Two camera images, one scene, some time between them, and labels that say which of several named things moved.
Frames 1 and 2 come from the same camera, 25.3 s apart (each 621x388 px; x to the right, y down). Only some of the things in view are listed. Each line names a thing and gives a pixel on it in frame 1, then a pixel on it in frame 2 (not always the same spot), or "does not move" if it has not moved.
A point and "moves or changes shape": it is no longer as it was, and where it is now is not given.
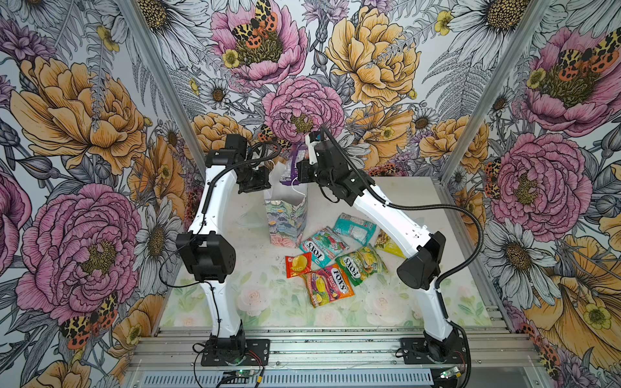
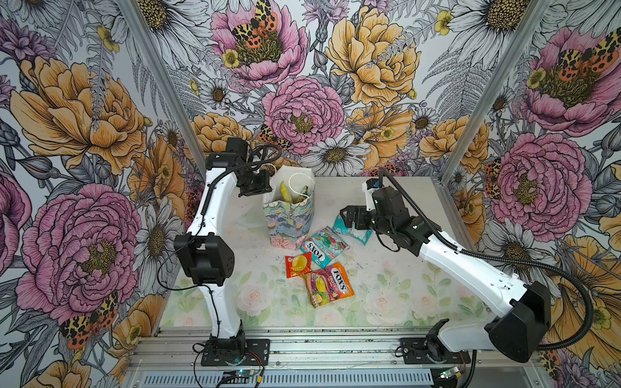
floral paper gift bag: [285, 210] does not move
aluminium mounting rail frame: [331, 350] does not move
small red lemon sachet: [298, 265] does not move
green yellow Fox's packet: [362, 263] to [302, 198]
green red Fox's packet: [324, 246] does not move
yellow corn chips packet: [384, 242] moves or changes shape
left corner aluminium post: [169, 86] does not move
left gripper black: [261, 184] does not move
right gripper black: [303, 167] to [361, 212]
